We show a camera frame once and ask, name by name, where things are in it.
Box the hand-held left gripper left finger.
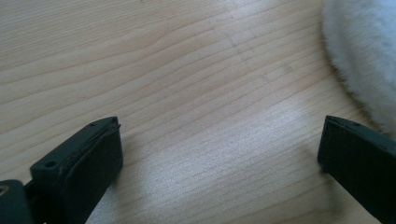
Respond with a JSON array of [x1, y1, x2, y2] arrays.
[[29, 116, 124, 224]]

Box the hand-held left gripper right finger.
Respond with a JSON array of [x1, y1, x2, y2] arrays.
[[317, 115, 396, 224]]

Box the white fluffy plush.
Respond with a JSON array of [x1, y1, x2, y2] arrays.
[[321, 0, 396, 138]]

